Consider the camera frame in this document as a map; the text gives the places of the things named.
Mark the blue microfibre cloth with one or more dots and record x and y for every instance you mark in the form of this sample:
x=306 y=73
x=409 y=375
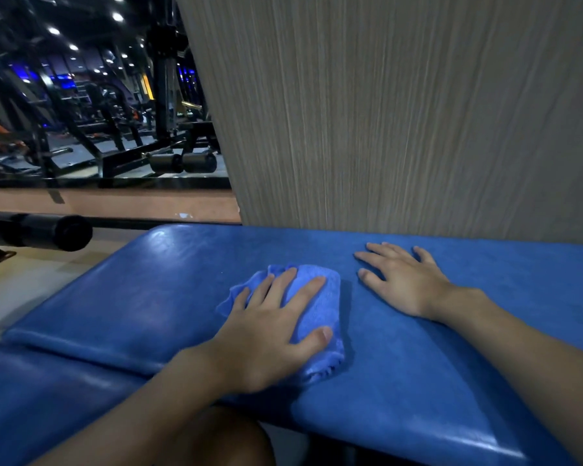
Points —
x=323 y=305

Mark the black roller pad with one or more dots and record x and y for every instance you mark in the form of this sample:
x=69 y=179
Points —
x=53 y=231

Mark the person's left forearm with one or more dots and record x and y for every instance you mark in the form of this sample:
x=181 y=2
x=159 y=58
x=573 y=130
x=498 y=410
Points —
x=136 y=417

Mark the person's left hand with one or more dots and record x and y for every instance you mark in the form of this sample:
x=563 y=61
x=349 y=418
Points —
x=257 y=344

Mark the black framed wall mirror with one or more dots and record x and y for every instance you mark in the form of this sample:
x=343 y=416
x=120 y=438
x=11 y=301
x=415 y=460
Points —
x=77 y=92

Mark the person's right hand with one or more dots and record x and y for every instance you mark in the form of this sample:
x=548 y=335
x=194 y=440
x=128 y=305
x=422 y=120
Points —
x=410 y=288

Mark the person's leg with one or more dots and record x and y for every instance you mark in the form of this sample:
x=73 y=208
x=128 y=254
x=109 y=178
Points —
x=223 y=441

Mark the person's right forearm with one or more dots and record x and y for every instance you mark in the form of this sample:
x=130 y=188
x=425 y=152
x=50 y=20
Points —
x=534 y=363

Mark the blue bench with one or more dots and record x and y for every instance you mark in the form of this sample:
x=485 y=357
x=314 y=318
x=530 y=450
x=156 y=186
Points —
x=150 y=296

